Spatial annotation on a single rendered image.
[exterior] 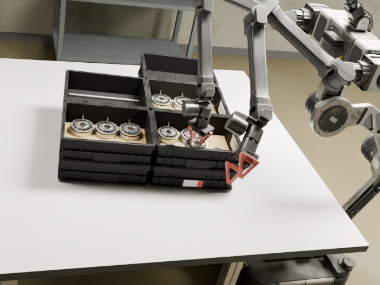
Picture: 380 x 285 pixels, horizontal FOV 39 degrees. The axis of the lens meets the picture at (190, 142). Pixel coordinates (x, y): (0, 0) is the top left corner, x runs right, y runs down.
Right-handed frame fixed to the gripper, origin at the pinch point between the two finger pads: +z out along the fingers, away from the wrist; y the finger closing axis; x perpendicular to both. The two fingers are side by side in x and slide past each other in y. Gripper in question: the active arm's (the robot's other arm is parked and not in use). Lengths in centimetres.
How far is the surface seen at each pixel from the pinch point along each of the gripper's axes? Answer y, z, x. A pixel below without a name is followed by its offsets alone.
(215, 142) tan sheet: -2.2, 9.9, 18.9
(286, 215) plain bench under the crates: 44, 22, 19
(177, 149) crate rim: -0.9, -0.3, -12.4
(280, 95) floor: -81, 101, 245
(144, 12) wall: -212, 64, 187
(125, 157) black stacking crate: -15.3, 6.6, -28.1
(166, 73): -63, 12, 49
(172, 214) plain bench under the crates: 12.2, 21.4, -24.0
